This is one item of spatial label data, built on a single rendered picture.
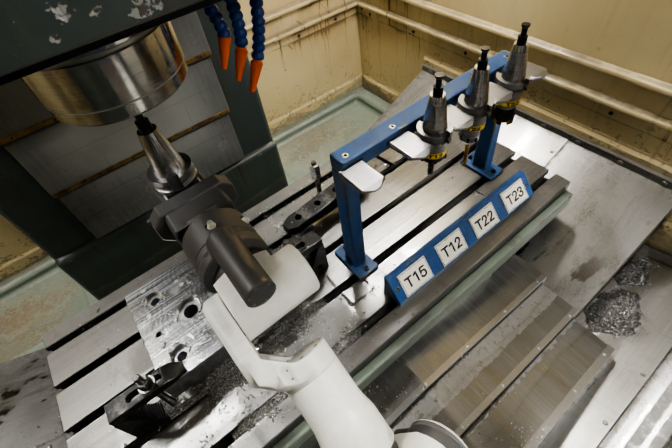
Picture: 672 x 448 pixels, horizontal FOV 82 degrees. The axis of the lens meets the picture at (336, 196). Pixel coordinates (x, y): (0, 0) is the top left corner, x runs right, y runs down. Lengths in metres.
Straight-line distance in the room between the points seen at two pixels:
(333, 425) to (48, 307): 1.30
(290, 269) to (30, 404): 1.04
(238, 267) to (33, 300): 1.33
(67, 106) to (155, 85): 0.08
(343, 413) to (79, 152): 0.82
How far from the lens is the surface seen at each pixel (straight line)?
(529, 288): 1.13
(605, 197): 1.28
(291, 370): 0.44
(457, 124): 0.74
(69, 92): 0.46
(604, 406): 1.13
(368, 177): 0.64
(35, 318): 1.64
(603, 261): 1.22
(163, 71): 0.46
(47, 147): 1.04
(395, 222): 0.98
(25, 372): 1.44
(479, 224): 0.95
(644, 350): 1.23
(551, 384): 1.05
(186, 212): 0.55
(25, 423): 1.36
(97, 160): 1.08
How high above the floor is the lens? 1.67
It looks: 48 degrees down
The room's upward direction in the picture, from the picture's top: 9 degrees counter-clockwise
